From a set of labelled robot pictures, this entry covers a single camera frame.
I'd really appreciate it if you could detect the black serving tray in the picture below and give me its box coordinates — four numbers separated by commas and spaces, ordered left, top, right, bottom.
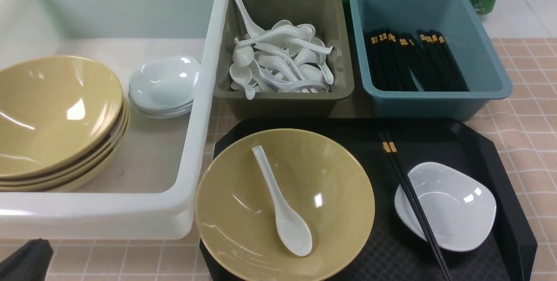
214, 118, 538, 281

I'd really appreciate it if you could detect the stack of yellow bowls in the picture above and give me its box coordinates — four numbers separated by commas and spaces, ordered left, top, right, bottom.
0, 56, 131, 192

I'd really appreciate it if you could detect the checkered peach tablecloth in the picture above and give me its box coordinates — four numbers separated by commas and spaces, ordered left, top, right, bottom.
46, 38, 557, 281

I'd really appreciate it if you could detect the blue chopstick bin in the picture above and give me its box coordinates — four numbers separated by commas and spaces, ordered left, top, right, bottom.
349, 0, 513, 121

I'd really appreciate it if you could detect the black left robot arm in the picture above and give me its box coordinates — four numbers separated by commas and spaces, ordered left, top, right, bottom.
0, 239, 54, 281

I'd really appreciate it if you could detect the olive green spoon bin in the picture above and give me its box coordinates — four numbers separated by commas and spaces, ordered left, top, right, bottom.
213, 0, 355, 120

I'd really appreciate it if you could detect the pile of white spoons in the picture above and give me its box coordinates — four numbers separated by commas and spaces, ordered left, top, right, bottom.
228, 0, 336, 100

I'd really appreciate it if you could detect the white soup spoon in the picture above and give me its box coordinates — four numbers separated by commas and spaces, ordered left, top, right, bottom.
252, 145, 313, 257

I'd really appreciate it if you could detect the yellow noodle bowl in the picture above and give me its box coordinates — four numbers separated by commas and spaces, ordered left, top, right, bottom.
195, 128, 375, 281

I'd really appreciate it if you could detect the white sauce dish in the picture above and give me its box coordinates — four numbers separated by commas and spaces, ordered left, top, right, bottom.
408, 162, 497, 252

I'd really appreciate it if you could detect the large white plastic tub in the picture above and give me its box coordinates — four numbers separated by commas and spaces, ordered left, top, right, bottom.
1, 0, 228, 240

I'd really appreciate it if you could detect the stack of white dishes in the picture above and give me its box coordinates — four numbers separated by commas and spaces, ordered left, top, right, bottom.
128, 55, 201, 119

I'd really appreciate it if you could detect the pile of black chopsticks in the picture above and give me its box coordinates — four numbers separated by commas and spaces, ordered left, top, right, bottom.
363, 28, 470, 92

